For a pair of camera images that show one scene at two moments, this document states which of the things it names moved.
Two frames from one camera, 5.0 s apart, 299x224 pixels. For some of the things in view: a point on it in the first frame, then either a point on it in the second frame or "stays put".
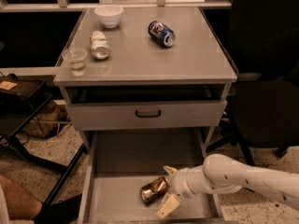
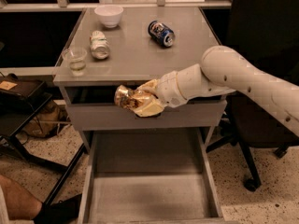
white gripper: x=177 y=181 → x=167 y=89
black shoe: x=63 y=212 stays put
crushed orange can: x=154 y=189 → x=127 y=97
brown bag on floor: x=48 y=120 stays put
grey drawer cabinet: x=149 y=86 stays put
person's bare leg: x=21 y=204 stays put
